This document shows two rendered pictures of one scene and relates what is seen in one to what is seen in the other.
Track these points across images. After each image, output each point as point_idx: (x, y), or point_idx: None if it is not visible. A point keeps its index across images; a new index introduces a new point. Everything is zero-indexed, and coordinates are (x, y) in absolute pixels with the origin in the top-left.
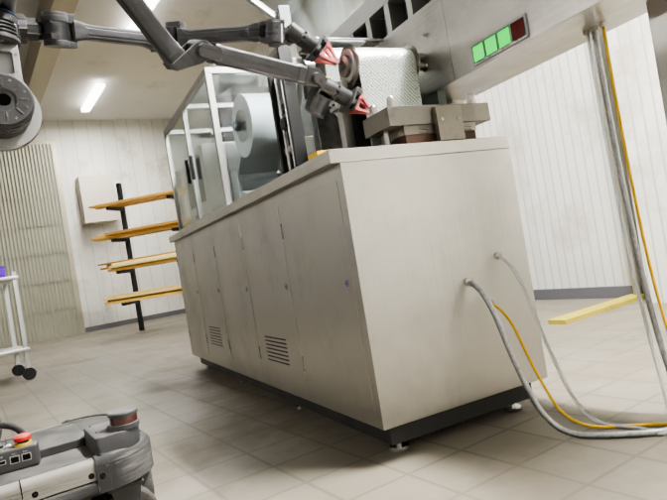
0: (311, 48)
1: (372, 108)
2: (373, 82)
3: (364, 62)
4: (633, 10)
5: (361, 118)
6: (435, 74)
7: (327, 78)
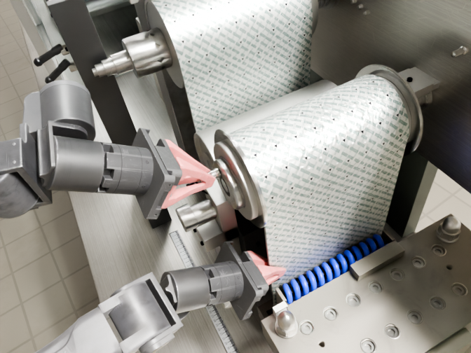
0: (132, 195)
1: (285, 328)
2: (295, 228)
3: (281, 204)
4: None
5: (260, 239)
6: (439, 138)
7: (180, 327)
